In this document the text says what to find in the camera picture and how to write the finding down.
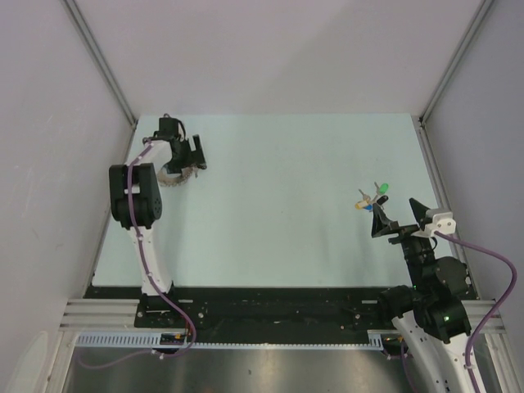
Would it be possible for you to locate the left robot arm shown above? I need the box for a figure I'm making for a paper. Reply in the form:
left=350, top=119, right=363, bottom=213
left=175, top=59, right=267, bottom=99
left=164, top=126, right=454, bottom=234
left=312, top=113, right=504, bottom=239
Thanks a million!
left=108, top=114, right=207, bottom=296

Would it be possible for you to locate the right aluminium frame post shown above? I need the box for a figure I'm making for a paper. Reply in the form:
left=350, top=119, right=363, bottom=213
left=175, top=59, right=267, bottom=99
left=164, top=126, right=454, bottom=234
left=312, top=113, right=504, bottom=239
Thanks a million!
left=418, top=0, right=496, bottom=127

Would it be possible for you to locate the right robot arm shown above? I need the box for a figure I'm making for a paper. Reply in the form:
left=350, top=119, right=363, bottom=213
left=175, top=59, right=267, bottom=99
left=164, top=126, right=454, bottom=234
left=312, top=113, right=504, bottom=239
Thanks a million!
left=371, top=199, right=486, bottom=392

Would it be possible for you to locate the green key tag key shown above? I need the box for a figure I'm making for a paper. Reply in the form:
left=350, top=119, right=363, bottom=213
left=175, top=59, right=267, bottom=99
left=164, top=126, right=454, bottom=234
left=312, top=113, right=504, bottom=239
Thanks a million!
left=374, top=182, right=389, bottom=197

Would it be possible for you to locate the aluminium frame post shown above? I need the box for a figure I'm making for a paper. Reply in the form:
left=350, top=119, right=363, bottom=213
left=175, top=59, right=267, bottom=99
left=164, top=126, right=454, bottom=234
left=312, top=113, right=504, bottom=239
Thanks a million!
left=60, top=0, right=138, bottom=127
left=418, top=0, right=496, bottom=127

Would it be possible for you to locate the aluminium front rail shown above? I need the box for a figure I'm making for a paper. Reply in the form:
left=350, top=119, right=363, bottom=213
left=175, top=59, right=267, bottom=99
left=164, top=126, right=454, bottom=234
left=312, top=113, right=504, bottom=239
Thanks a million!
left=60, top=299, right=138, bottom=332

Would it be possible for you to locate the metal key organizer ring disc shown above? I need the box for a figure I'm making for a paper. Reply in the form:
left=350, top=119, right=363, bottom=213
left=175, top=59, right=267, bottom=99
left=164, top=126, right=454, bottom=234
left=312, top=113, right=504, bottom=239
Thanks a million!
left=156, top=165, right=199, bottom=187

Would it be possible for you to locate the left aluminium frame post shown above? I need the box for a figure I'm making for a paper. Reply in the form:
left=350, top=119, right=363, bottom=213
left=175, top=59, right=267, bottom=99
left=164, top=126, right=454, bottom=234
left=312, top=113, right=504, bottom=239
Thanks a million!
left=60, top=0, right=138, bottom=127

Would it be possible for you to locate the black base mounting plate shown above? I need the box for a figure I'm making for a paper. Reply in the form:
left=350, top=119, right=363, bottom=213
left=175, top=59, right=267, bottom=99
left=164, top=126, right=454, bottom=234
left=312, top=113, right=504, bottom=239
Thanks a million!
left=85, top=286, right=394, bottom=345

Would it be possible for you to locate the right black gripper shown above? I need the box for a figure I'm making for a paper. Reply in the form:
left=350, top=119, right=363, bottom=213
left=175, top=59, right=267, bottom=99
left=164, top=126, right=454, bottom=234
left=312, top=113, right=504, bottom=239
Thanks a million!
left=370, top=197, right=433, bottom=291

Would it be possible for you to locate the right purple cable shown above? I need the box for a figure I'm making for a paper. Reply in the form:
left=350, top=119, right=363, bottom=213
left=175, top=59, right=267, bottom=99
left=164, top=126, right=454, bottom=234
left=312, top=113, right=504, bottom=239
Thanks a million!
left=384, top=230, right=517, bottom=393

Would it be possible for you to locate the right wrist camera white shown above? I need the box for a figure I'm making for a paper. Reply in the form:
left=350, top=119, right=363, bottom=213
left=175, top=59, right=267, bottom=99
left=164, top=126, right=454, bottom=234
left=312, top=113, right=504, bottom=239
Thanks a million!
left=414, top=209, right=457, bottom=238

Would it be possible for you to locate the white slotted cable duct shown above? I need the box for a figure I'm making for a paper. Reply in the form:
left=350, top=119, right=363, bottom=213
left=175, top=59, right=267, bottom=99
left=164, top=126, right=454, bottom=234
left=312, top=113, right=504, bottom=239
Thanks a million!
left=75, top=329, right=406, bottom=350

